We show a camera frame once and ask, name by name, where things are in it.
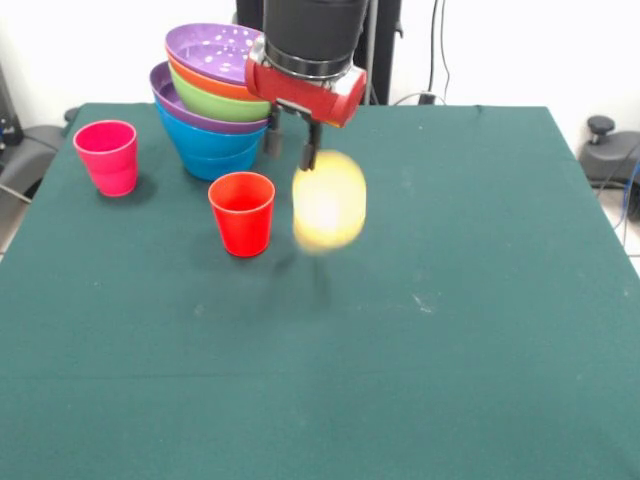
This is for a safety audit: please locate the green plastic bowl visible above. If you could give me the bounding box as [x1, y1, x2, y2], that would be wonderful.
[168, 64, 274, 123]

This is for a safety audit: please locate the yellow plastic cup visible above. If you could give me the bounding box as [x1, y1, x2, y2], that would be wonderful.
[291, 149, 368, 255]

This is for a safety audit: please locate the dark green tablecloth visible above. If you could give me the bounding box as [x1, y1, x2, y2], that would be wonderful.
[0, 102, 640, 480]

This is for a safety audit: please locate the pink plastic cup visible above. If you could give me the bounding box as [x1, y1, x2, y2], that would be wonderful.
[72, 119, 139, 198]

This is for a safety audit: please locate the small teal plastic bowl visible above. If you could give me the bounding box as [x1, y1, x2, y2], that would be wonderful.
[182, 142, 259, 182]

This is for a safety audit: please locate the grey equipment base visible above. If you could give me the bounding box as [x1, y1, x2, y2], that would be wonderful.
[0, 64, 67, 201]

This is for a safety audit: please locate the large blue plastic bowl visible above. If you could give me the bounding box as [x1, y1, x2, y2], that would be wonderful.
[153, 94, 270, 169]

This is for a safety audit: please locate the purple plastic bowl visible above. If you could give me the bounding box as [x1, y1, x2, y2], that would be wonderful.
[164, 22, 266, 87]
[149, 61, 272, 135]

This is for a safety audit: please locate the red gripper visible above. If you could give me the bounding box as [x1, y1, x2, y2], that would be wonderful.
[243, 36, 368, 172]

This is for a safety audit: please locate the red plastic cup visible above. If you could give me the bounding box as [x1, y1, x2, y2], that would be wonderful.
[208, 171, 277, 258]

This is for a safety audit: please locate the orange plastic bowl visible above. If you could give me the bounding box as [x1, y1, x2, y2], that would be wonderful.
[166, 53, 269, 103]

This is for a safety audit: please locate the black wall cable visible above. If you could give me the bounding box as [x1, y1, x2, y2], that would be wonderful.
[422, 34, 451, 106]

